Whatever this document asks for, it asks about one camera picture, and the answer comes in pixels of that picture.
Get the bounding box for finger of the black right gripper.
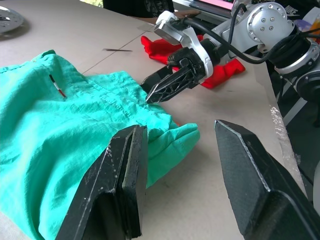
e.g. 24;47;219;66
145;59;195;105
139;65;174;94

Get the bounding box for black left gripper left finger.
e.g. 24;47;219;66
55;124;149;240

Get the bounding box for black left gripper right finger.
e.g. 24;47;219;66
214;119;320;240

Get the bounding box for teal green shorts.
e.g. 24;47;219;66
0;49;201;240

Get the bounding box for person in black shirt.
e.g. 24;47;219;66
102;0;176;19

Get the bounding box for red sock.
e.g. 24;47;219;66
140;34;204;66
199;59;246;89

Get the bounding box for black tape strip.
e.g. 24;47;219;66
102;48;133;53

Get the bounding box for laptop with pink screen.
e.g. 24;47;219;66
188;0;236;12

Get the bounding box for silver metal plate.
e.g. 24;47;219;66
0;5;25;35

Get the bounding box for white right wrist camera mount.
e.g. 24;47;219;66
153;10;214;76

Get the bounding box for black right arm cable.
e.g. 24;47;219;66
183;18;320;65

